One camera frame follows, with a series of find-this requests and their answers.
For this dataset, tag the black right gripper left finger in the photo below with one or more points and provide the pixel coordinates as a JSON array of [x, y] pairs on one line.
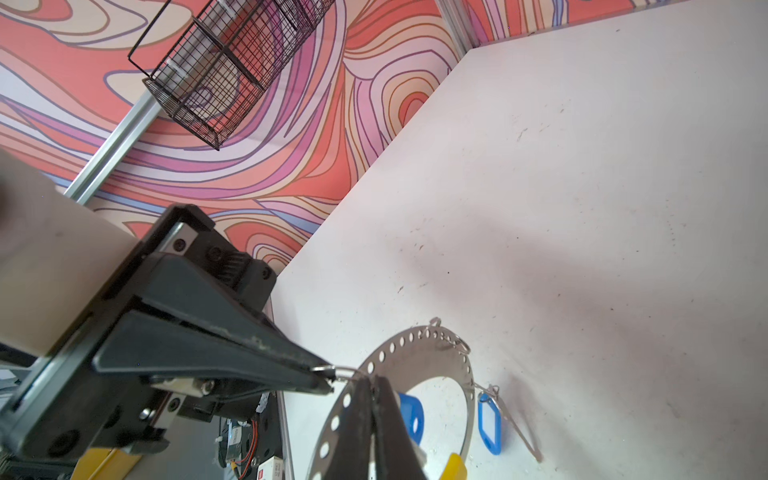
[[350, 457]]

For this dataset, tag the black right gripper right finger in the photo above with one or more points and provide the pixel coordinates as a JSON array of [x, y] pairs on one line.
[[394, 454]]

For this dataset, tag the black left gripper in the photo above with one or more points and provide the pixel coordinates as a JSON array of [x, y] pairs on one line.
[[178, 329]]

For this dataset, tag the blue headed key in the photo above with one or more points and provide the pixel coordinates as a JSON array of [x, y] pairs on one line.
[[412, 413]]

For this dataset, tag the blue key tag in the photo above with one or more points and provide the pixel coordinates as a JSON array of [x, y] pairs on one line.
[[490, 424]]

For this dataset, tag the silver metal keyring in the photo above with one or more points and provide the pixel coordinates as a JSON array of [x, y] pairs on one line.
[[408, 359]]

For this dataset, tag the small white red box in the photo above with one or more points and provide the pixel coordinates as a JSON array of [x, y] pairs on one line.
[[271, 469]]

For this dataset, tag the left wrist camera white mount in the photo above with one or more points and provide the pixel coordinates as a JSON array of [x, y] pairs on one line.
[[55, 256]]

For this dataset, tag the black wire basket left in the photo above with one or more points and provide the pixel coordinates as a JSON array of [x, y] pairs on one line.
[[207, 64]]

